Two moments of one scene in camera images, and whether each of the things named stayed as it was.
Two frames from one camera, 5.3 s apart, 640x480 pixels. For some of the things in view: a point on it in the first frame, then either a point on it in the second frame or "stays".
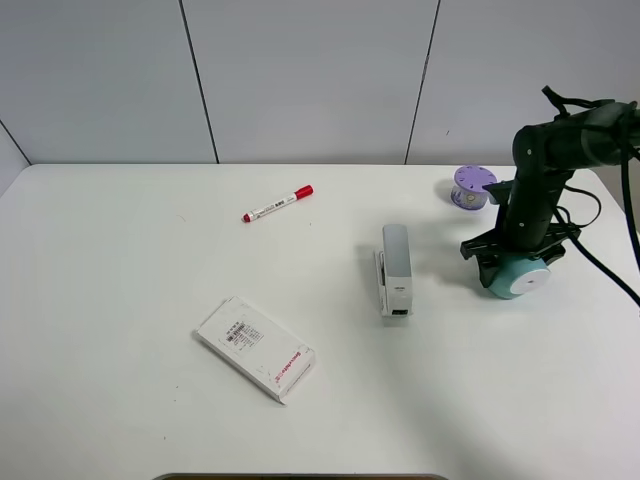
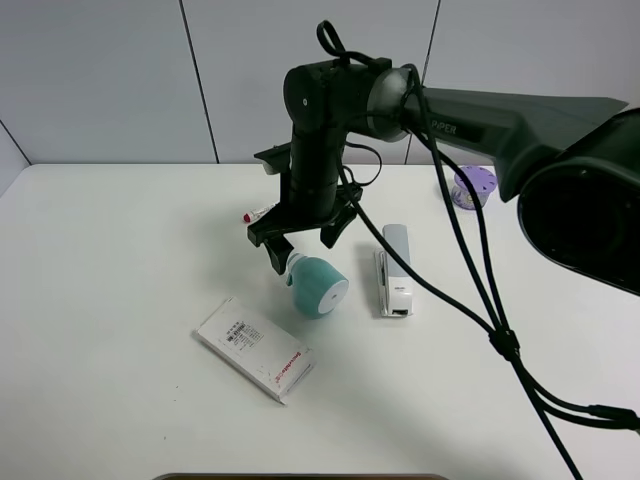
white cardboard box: (271, 354) stays
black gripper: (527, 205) → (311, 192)
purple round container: (468, 192) stays
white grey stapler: (394, 272) stays
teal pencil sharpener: (517, 276) → (317, 287)
